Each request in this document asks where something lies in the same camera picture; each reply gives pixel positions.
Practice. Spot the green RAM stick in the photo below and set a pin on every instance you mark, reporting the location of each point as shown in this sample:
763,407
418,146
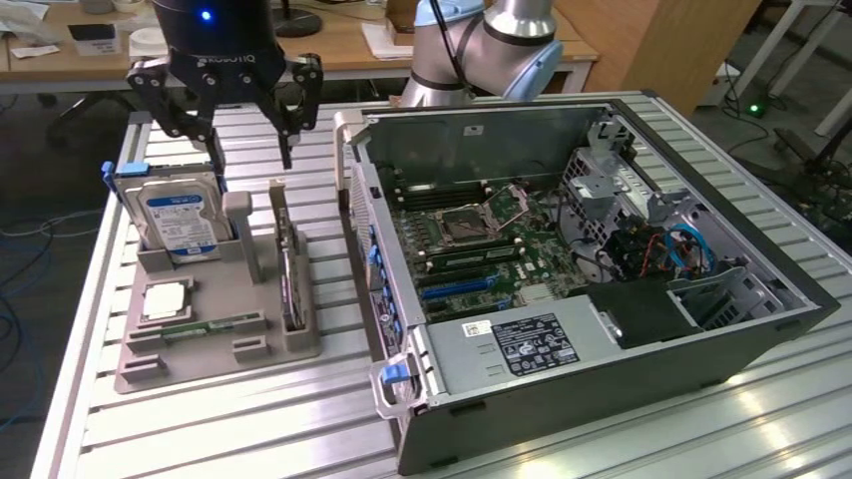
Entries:
476,255
200,328

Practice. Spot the grey disk bay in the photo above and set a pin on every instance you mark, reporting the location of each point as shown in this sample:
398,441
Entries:
726,294

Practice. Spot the black chair base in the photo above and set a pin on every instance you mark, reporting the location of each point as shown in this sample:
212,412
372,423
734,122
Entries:
94,107

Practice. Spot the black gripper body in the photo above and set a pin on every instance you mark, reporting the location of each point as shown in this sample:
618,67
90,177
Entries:
214,40

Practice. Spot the silver CPU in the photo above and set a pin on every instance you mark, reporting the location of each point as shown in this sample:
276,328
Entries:
166,302

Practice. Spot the metal socket cover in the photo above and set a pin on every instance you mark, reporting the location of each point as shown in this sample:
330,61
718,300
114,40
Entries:
510,204

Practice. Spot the blue case latch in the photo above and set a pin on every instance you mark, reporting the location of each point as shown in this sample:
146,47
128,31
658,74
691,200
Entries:
392,375

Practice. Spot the white box black lid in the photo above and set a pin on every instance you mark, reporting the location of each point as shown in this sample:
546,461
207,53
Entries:
95,40

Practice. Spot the black lamp base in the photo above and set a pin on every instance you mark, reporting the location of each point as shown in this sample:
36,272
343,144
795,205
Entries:
303,25

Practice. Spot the white desk frame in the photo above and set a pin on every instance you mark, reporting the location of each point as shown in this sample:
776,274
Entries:
827,122

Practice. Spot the silver power supply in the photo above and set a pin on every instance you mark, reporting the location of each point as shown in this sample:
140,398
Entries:
466,359

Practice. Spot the paper stack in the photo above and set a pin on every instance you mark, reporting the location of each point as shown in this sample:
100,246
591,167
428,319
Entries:
386,42

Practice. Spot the clear plastic bag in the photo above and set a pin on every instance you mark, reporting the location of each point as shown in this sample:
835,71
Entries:
23,22

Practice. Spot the green motherboard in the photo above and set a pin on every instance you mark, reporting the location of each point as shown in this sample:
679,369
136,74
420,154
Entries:
532,259

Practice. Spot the grey parts rack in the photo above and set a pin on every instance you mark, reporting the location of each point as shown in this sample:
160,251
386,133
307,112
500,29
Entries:
220,299

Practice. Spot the device with green light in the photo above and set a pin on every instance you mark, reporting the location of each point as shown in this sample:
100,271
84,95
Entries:
754,108

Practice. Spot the grey cup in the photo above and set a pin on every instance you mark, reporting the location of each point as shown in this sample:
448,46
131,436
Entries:
98,6

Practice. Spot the CPU socket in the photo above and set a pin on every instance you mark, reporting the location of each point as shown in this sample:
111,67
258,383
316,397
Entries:
463,227

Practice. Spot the black tripod stand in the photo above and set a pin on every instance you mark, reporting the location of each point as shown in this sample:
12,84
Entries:
795,144

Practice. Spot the paper note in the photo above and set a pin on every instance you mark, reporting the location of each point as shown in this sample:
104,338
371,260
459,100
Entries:
35,51

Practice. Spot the graphics card with metal bracket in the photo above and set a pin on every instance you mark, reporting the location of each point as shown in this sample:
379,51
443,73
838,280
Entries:
292,279

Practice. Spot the white box with round disc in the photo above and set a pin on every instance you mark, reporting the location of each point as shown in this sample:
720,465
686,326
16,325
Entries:
143,45

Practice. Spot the black open PC case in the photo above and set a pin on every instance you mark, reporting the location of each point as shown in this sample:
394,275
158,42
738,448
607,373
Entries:
566,414

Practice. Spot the blue expansion slot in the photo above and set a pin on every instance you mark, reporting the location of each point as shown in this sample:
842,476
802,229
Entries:
456,290

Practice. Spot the cardboard box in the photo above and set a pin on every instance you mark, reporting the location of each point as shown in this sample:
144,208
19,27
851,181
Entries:
402,15

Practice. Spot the wooden cabinet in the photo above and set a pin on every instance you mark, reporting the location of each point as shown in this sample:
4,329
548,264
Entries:
666,50

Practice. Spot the white tape roll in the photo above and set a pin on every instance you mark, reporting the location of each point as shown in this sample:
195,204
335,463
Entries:
128,5

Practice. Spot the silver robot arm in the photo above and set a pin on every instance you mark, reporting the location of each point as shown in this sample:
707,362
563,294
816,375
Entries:
439,55

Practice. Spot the silver disk bay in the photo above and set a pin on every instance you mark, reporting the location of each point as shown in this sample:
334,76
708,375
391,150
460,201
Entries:
599,189

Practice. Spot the hard disk with blue bracket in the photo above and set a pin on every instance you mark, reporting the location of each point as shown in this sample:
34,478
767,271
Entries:
176,219

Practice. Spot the wooden desk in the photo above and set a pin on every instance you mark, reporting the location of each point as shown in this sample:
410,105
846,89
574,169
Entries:
40,67

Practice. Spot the black RAM slot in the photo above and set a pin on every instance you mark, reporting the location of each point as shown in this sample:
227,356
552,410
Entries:
443,197
446,203
442,192
439,186

